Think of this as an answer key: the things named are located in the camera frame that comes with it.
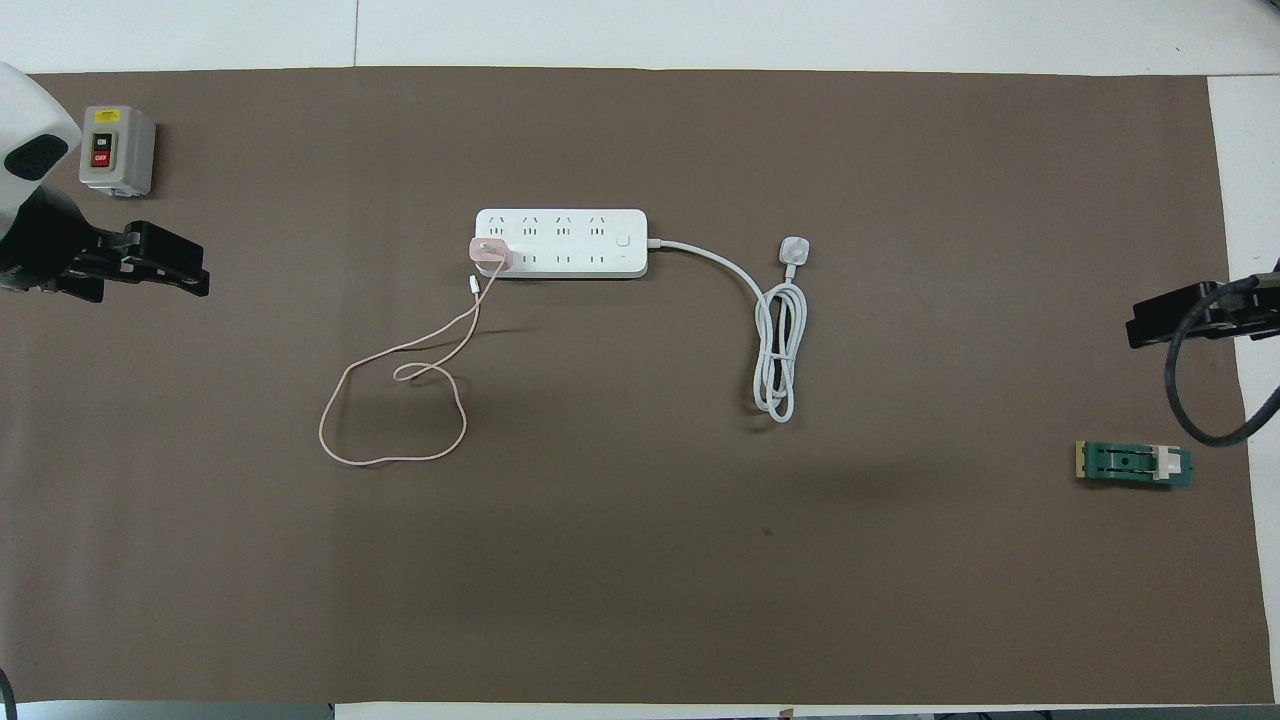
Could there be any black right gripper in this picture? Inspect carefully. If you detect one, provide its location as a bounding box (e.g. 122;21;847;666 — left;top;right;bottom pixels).
1127;278;1280;350

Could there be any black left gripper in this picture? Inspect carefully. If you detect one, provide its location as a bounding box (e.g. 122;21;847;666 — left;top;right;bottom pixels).
0;188;212;304

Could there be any pink charging cable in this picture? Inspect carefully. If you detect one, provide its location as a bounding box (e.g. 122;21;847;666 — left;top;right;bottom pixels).
318;274;483;466

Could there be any pink charger plug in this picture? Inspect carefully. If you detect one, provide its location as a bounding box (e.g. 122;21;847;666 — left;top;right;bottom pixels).
469;236;514;277

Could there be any white power strip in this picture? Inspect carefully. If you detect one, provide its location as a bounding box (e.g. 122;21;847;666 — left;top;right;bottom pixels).
474;208;649;281

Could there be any green circuit board piece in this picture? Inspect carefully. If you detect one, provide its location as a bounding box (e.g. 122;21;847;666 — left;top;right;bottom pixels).
1075;441;1194;491

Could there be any brown table mat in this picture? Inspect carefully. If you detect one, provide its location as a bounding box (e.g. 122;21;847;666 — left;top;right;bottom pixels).
0;67;1263;706

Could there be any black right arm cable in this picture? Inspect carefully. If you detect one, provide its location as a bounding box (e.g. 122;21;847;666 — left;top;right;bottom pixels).
1164;262;1280;449

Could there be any grey on-off switch box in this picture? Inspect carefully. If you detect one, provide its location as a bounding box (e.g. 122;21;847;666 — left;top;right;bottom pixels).
79;106;157;197

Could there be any white power strip cord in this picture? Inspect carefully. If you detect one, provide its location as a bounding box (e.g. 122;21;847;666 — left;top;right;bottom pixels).
646;236;812;424

